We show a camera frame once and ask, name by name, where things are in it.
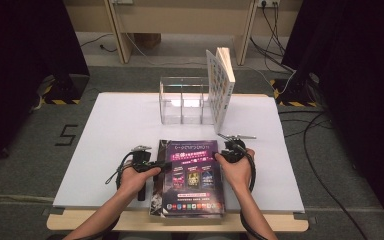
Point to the brown cardboard box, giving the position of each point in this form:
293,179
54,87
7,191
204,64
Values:
148,40

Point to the white socket panel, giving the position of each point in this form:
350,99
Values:
122,1

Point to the person's right hand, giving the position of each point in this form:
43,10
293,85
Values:
238,175

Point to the wall power socket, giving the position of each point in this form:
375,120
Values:
268,3

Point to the clear acrylic book rack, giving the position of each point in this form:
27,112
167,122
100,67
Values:
180,110

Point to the black striped-tape stand base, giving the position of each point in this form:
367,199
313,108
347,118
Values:
296,91
70,88

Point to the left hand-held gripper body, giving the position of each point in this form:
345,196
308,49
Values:
141,158

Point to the white board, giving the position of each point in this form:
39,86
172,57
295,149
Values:
113,133

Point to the person's left hand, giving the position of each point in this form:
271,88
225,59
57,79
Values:
131,183

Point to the black curtain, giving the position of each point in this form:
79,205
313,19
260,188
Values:
363,83
20,66

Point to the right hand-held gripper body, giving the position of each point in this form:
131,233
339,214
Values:
235,150

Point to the wooden table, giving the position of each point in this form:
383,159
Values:
96,223

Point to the beige wooden desk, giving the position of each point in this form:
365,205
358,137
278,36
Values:
180,16

